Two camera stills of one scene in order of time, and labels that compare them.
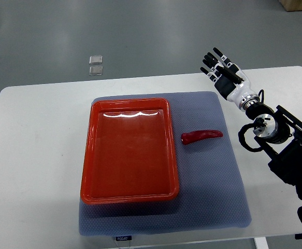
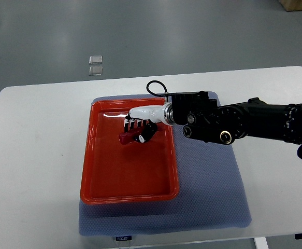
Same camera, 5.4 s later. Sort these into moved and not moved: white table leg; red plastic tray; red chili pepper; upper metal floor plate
Moved: red chili pepper
Not moved: white table leg; upper metal floor plate; red plastic tray
